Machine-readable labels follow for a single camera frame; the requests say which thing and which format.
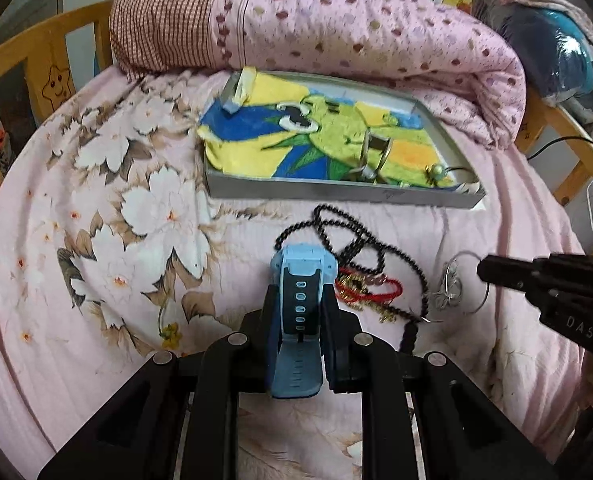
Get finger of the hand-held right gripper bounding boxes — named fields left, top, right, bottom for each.
left=477, top=254, right=593, bottom=357

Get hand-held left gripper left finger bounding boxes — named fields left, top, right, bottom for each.
left=36, top=285, right=278, bottom=480

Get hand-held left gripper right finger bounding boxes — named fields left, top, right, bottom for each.
left=321, top=285, right=562, bottom=480

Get blue smartwatch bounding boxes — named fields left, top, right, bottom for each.
left=266, top=242, right=339, bottom=401

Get silver bangle with charm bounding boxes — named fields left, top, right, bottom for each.
left=435, top=251, right=493, bottom=324

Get black bead necklace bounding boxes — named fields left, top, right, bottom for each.
left=275, top=204, right=433, bottom=354

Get grey shallow tray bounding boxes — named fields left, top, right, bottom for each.
left=204, top=67, right=487, bottom=211

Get colourful crayon drawing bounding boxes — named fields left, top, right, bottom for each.
left=199, top=72, right=469, bottom=192

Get pink floral bed sheet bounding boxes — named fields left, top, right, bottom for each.
left=0, top=67, right=593, bottom=480

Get white black hair clip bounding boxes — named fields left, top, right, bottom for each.
left=278, top=101, right=323, bottom=134

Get blue plastic-wrapped bundle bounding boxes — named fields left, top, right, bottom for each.
left=496, top=6, right=593, bottom=122

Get folded pink dotted quilt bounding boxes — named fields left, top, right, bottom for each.
left=110, top=0, right=528, bottom=149

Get dark grey door panel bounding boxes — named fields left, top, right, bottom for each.
left=0, top=0, right=66, bottom=57

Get red string bracelet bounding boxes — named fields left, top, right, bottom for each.
left=335, top=266, right=405, bottom=324

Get black cable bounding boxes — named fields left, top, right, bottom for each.
left=526, top=136, right=593, bottom=162

